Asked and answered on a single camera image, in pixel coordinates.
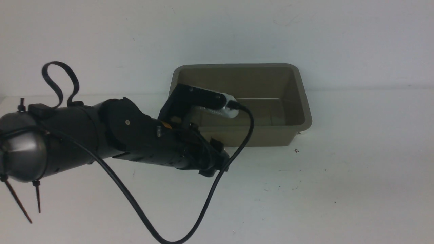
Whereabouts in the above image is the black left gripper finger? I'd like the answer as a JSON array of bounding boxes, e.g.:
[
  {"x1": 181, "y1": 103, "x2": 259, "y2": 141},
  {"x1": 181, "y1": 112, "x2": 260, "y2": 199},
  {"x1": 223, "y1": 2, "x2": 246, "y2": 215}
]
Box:
[{"x1": 199, "y1": 154, "x2": 230, "y2": 178}]

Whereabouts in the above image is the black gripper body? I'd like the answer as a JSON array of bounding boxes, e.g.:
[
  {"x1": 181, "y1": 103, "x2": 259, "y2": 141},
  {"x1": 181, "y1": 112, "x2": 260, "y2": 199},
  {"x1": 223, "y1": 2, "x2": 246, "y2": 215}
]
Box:
[{"x1": 149, "y1": 119, "x2": 228, "y2": 170}]

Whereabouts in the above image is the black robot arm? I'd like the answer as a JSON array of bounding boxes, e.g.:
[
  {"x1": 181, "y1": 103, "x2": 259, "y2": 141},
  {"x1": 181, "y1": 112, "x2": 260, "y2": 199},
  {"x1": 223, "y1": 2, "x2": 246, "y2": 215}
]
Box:
[{"x1": 1, "y1": 98, "x2": 229, "y2": 182}]

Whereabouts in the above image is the tan plastic storage bin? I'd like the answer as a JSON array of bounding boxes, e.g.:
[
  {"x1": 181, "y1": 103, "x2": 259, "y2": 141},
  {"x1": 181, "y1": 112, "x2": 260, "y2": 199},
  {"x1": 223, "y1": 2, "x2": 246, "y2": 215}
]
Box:
[{"x1": 170, "y1": 63, "x2": 313, "y2": 147}]

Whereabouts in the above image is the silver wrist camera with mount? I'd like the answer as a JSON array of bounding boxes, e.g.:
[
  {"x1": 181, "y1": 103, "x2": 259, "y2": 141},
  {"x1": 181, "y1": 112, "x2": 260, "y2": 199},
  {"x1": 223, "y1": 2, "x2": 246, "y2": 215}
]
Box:
[{"x1": 158, "y1": 84, "x2": 239, "y2": 128}]

